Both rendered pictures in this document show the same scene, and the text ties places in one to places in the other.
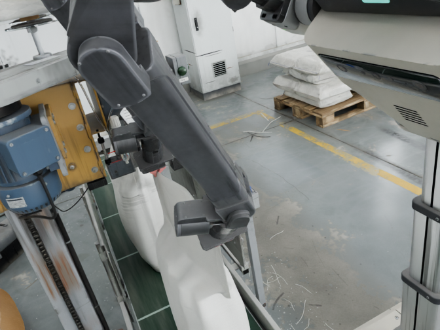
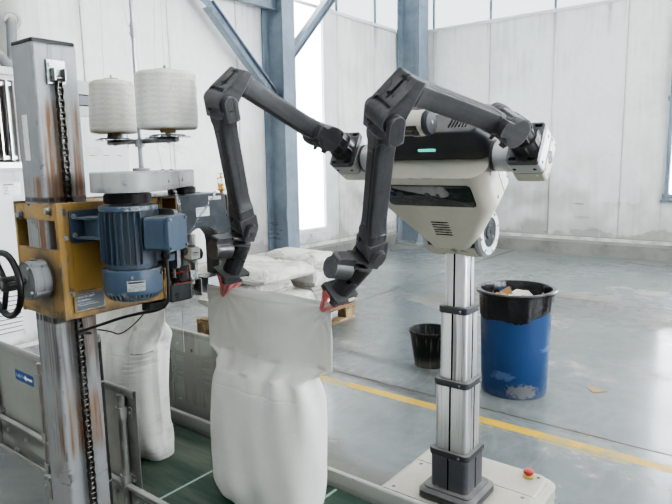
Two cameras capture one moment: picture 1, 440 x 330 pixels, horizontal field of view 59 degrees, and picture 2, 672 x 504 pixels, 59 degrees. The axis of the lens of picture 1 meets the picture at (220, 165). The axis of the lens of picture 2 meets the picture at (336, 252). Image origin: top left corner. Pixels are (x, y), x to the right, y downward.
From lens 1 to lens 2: 1.12 m
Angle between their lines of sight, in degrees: 36
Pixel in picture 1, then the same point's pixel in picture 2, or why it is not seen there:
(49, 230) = (92, 360)
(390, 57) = (442, 178)
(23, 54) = not seen: outside the picture
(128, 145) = (227, 249)
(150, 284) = (152, 472)
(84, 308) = (100, 478)
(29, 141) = (177, 222)
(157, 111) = (386, 159)
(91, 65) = (396, 123)
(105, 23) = (402, 110)
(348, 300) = not seen: hidden behind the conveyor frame
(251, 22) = not seen: hidden behind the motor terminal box
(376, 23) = (426, 164)
